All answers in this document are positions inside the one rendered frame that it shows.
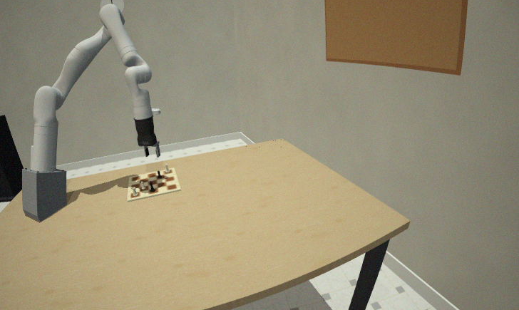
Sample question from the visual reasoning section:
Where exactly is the brown and cream chessboard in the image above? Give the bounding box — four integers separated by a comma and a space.
127, 168, 181, 202

